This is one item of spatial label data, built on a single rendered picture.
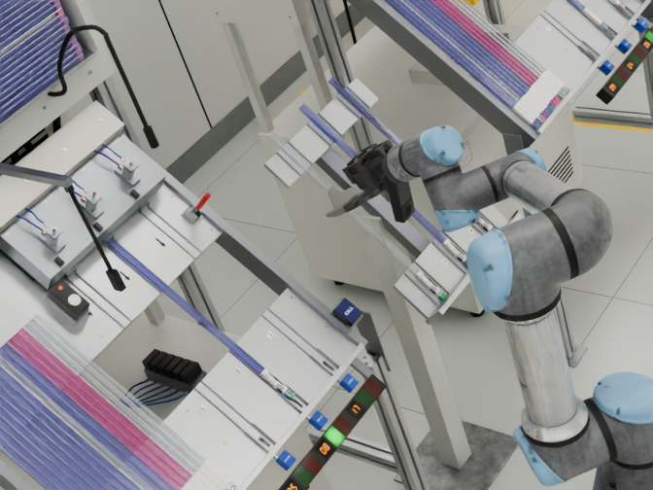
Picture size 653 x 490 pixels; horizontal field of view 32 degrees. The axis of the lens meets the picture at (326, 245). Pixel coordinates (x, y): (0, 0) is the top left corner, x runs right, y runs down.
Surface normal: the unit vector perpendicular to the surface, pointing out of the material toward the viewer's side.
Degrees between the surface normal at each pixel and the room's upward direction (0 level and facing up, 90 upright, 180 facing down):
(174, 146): 90
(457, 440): 90
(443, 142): 63
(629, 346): 0
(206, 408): 42
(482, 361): 0
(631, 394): 8
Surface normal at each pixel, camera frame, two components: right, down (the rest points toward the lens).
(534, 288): 0.33, 0.50
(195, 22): 0.77, 0.16
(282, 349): 0.31, -0.47
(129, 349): -0.29, -0.78
